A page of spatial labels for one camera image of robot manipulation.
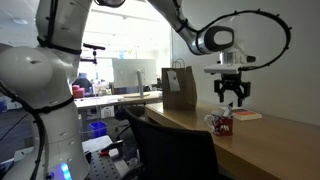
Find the blue plastic bin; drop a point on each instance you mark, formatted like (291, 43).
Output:
(98, 129)

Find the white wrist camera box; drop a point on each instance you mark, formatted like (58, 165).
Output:
(222, 69)

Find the pink storage boxes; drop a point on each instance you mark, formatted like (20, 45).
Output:
(78, 92)

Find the brown paper bag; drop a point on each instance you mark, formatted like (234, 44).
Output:
(178, 86)

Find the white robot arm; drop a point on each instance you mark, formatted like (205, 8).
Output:
(40, 80)

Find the orange and white book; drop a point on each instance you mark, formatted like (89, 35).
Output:
(244, 114)

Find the computer monitor on stand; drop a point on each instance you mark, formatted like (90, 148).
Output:
(134, 73)

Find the background wooden desk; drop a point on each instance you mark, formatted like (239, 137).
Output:
(111, 100)

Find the red patterned mug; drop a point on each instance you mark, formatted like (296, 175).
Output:
(219, 124)

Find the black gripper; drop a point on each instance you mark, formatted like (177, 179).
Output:
(233, 83)

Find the black tripod stand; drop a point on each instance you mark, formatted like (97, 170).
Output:
(94, 53)

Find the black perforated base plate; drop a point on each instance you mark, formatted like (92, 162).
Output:
(101, 168)

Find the black office chair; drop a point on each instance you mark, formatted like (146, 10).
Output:
(172, 154)

